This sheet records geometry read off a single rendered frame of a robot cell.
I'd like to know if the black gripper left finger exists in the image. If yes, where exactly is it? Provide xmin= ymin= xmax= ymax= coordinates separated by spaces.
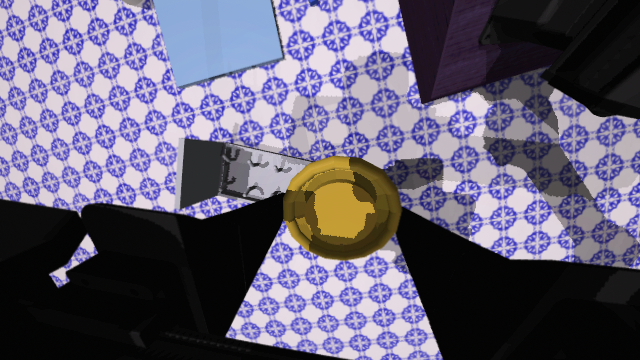
xmin=81 ymin=193 xmax=285 ymax=337

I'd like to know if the yellow round plate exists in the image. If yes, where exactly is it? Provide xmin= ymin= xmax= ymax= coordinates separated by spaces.
xmin=283 ymin=156 xmax=403 ymax=261

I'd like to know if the light blue flat rectangular mat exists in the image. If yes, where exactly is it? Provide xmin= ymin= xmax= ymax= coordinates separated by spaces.
xmin=153 ymin=0 xmax=283 ymax=89

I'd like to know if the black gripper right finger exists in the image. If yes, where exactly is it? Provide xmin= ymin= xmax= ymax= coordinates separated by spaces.
xmin=395 ymin=207 xmax=640 ymax=360

